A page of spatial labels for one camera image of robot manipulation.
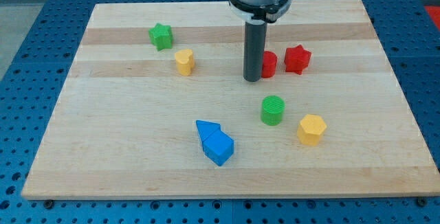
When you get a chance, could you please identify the red star block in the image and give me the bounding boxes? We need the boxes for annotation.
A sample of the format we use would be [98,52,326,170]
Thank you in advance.
[284,45,312,75]

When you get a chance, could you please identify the green star block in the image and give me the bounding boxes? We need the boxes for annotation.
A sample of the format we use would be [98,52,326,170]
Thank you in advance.
[148,23,173,51]

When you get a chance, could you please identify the blue triangle block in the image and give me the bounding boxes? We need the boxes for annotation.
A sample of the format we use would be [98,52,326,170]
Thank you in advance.
[195,120,221,145]

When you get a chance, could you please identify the blue cube block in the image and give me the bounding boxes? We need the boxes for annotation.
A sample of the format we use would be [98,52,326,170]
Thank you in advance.
[203,130,234,166]

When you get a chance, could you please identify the green cylinder block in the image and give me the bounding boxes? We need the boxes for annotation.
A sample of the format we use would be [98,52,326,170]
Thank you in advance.
[261,96,285,126]

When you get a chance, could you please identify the yellow heart block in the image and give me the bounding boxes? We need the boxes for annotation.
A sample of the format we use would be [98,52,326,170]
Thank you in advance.
[175,49,195,76]

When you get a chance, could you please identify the red cylinder block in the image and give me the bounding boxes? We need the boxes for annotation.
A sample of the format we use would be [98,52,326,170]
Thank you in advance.
[261,51,278,78]

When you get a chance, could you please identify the wooden board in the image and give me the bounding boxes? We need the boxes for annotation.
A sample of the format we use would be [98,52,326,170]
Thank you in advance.
[22,0,439,200]

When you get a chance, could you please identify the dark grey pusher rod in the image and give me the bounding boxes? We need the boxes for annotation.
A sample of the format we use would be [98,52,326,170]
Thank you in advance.
[243,23,267,82]

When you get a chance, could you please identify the yellow hexagon block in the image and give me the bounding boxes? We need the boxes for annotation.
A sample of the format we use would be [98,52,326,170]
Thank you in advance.
[297,114,327,146]

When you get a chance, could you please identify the blue perforated table plate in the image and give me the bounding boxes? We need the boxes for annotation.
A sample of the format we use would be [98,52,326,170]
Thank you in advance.
[1,0,439,223]

